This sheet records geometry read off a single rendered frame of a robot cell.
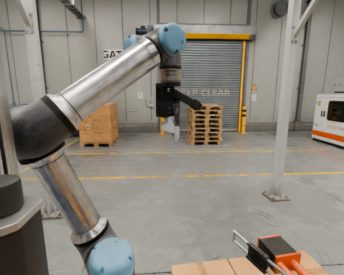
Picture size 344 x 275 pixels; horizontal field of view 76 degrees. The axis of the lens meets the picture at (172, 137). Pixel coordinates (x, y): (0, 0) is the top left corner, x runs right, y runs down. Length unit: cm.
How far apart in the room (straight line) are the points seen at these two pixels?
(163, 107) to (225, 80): 937
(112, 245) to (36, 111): 41
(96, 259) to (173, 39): 59
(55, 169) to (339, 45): 1243
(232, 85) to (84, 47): 633
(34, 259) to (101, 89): 33
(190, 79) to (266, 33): 371
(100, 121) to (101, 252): 672
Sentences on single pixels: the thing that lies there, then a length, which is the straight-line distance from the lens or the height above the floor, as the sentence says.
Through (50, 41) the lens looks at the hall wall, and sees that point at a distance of 1083.
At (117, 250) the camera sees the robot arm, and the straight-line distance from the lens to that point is 69.
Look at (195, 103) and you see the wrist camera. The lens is 77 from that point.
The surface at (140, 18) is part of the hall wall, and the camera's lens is 1019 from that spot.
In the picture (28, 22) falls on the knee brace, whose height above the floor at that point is 250.
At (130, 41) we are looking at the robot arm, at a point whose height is 183.
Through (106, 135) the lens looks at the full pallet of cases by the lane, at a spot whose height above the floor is 37.
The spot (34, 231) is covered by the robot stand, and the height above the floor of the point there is 150.
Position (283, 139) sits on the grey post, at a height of 97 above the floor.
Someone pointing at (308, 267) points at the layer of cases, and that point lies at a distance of 194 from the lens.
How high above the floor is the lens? 168
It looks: 11 degrees down
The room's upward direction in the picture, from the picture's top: straight up
